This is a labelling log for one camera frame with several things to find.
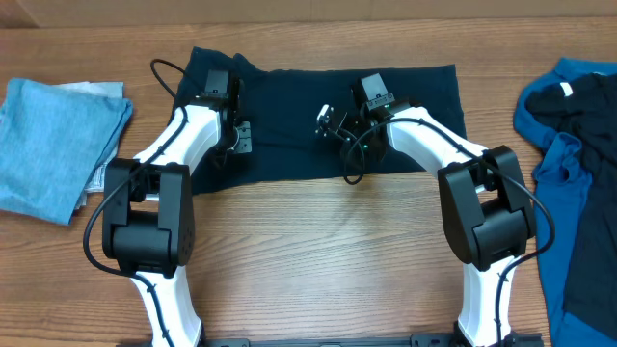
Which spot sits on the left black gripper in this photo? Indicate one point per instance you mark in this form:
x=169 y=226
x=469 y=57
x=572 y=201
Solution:
x=245 y=145

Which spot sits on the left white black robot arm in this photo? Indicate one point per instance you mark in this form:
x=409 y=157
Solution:
x=148 y=223

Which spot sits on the blue t-shirt at right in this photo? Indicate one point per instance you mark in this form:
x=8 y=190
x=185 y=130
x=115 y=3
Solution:
x=554 y=193

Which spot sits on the dark navy t-shirt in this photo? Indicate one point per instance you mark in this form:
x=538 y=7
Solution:
x=282 y=105

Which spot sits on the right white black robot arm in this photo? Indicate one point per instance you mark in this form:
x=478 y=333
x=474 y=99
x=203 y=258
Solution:
x=486 y=209

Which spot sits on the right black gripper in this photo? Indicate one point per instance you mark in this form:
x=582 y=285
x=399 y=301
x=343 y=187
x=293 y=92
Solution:
x=357 y=137

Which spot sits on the black t-shirt at right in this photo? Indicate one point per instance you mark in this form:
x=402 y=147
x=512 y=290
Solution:
x=588 y=193

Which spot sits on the folded light blue cloth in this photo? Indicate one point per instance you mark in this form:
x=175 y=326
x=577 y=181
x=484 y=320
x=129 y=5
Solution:
x=53 y=138

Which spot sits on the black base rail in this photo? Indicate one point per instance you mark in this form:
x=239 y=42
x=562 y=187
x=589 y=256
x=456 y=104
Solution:
x=414 y=340

